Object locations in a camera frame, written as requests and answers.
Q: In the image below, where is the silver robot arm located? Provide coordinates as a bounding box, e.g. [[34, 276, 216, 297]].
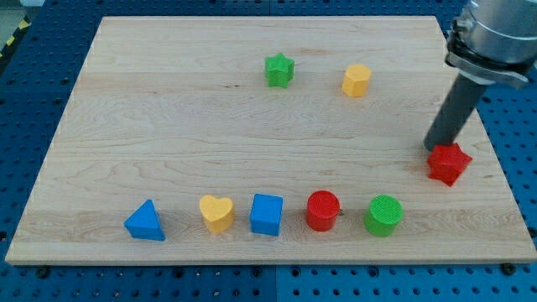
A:
[[423, 0, 536, 151]]

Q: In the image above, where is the green cylinder block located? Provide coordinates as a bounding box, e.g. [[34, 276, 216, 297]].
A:
[[364, 195, 404, 237]]

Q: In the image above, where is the wooden board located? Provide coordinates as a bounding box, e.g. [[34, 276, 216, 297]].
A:
[[6, 16, 536, 266]]

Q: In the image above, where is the yellow hexagon block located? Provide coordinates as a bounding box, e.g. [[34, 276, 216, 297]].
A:
[[341, 65, 372, 97]]

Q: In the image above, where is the red star block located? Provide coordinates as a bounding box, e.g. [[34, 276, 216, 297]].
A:
[[427, 143, 472, 186]]

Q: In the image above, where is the blue triangle block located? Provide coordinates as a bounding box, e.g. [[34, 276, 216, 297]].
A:
[[123, 200, 165, 241]]

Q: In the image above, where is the yellow heart block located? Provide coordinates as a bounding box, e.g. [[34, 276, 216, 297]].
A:
[[199, 195, 235, 234]]

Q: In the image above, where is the red cylinder block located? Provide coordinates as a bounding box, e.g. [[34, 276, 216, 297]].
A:
[[306, 190, 341, 232]]

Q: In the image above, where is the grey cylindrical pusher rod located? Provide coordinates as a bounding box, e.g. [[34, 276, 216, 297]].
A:
[[423, 73, 489, 151]]

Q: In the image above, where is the green star block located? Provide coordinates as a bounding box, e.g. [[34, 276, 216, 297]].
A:
[[264, 53, 295, 88]]

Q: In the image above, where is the blue cube block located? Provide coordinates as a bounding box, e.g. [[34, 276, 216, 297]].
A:
[[249, 194, 284, 237]]

